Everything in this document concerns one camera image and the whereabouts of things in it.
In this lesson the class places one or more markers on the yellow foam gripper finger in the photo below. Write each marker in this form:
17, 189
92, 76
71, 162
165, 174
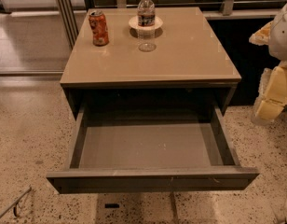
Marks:
261, 37
272, 93

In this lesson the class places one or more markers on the clear plastic water bottle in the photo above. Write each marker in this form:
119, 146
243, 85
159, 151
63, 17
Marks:
146, 16

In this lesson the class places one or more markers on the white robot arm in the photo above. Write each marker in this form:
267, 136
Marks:
277, 47

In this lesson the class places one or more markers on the grey cabinet with glossy top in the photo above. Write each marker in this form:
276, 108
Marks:
188, 54

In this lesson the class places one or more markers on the open grey top drawer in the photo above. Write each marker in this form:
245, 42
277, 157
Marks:
151, 151

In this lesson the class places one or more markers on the small white bowl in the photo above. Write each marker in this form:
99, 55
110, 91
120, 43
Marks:
133, 23

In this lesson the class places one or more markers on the orange soda can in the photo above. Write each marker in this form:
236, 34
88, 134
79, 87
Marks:
98, 25

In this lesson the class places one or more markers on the metal rod on floor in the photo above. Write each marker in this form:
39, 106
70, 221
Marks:
15, 205

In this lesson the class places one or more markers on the metal window frame post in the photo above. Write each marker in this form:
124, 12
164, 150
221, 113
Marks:
68, 19

